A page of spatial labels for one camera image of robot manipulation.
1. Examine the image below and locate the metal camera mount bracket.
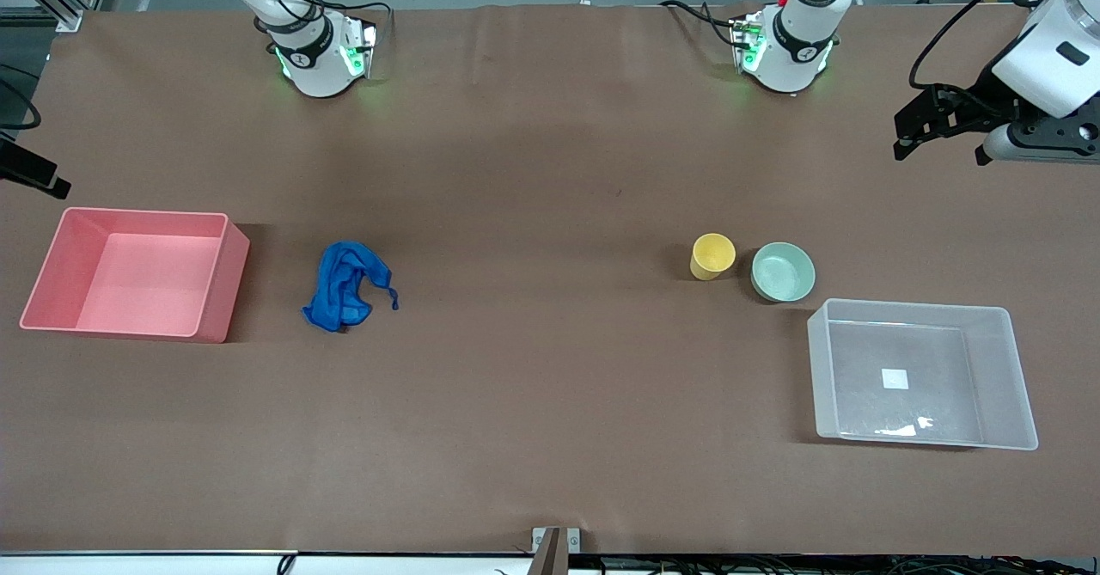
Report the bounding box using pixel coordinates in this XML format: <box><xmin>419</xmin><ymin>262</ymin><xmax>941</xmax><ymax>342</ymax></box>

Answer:
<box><xmin>531</xmin><ymin>526</ymin><xmax>582</xmax><ymax>575</ymax></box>

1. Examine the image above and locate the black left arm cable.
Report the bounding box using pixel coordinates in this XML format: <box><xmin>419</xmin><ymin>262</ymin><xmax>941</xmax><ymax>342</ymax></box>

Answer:
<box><xmin>909</xmin><ymin>0</ymin><xmax>1100</xmax><ymax>90</ymax></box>

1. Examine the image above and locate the blue cloth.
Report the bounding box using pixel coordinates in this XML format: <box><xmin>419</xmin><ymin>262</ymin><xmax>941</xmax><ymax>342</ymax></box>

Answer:
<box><xmin>302</xmin><ymin>242</ymin><xmax>400</xmax><ymax>333</ymax></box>

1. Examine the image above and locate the yellow cup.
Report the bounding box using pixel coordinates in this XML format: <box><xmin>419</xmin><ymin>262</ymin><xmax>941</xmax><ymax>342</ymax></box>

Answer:
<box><xmin>690</xmin><ymin>233</ymin><xmax>736</xmax><ymax>282</ymax></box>

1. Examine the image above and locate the light green bowl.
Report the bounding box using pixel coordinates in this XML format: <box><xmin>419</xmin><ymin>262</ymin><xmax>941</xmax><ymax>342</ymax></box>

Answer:
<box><xmin>750</xmin><ymin>242</ymin><xmax>816</xmax><ymax>303</ymax></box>

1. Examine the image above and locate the clear plastic bin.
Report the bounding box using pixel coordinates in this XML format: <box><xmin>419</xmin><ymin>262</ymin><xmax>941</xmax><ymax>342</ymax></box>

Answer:
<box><xmin>806</xmin><ymin>297</ymin><xmax>1039</xmax><ymax>451</ymax></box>

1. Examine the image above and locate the pink plastic bin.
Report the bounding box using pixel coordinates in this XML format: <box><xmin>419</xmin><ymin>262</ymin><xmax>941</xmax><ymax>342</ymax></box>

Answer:
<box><xmin>19</xmin><ymin>206</ymin><xmax>251</xmax><ymax>344</ymax></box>

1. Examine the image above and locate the white table edge rail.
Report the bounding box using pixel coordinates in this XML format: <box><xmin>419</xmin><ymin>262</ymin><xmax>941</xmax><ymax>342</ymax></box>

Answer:
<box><xmin>0</xmin><ymin>550</ymin><xmax>298</xmax><ymax>575</ymax></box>

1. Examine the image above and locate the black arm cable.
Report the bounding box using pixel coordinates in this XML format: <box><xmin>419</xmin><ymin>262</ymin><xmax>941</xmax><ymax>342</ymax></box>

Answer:
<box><xmin>909</xmin><ymin>0</ymin><xmax>1100</xmax><ymax>90</ymax></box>
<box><xmin>0</xmin><ymin>76</ymin><xmax>42</xmax><ymax>132</ymax></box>

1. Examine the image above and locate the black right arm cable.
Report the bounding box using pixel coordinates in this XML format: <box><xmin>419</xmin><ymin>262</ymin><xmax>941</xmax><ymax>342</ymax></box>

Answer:
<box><xmin>0</xmin><ymin>76</ymin><xmax>42</xmax><ymax>132</ymax></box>

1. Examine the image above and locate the black left base cable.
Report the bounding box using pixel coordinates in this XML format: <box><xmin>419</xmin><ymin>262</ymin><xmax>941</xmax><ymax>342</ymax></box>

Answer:
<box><xmin>659</xmin><ymin>0</ymin><xmax>742</xmax><ymax>46</ymax></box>

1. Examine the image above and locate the brown table cover sheet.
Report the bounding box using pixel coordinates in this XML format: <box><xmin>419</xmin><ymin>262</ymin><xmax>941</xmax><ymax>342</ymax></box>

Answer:
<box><xmin>0</xmin><ymin>3</ymin><xmax>1100</xmax><ymax>557</ymax></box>

